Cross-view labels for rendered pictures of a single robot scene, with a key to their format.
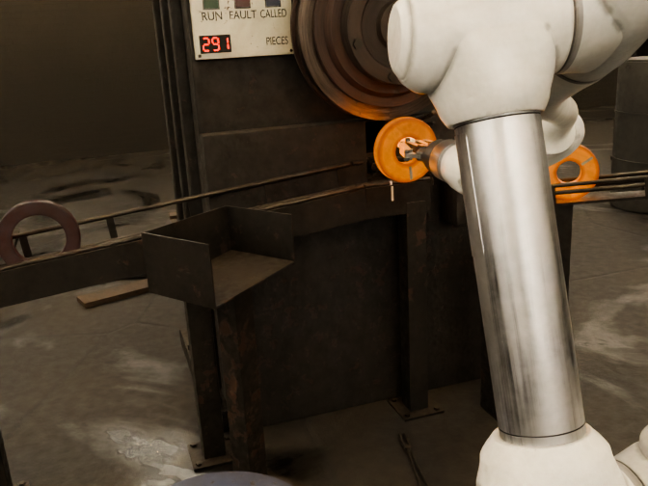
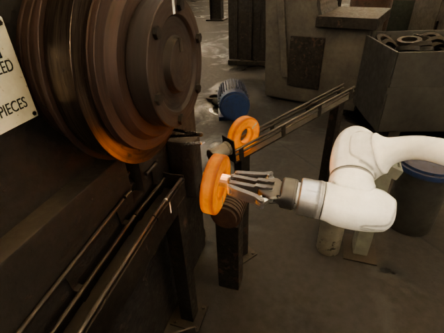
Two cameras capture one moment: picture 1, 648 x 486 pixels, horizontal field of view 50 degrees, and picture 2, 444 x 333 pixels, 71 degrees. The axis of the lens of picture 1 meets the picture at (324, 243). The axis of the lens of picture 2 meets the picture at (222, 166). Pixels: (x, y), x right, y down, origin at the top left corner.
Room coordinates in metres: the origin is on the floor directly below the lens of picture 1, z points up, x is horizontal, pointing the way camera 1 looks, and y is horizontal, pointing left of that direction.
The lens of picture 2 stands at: (1.26, 0.31, 1.30)
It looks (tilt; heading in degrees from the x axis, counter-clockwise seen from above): 33 degrees down; 307
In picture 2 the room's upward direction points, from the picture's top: 2 degrees counter-clockwise
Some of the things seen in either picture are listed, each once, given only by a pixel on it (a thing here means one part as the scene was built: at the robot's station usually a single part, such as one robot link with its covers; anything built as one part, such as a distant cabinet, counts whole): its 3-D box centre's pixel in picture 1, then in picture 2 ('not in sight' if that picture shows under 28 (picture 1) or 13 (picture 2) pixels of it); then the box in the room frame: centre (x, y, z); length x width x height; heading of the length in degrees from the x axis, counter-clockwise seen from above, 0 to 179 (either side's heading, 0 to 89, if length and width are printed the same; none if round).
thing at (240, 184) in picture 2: (417, 149); (249, 188); (1.57, -0.22, 0.84); 0.11 x 0.01 x 0.04; 19
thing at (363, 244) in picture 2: not in sight; (372, 204); (1.37, -1.05, 0.31); 0.24 x 0.16 x 0.62; 108
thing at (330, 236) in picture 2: not in sight; (335, 211); (1.51, -0.97, 0.26); 0.12 x 0.12 x 0.52
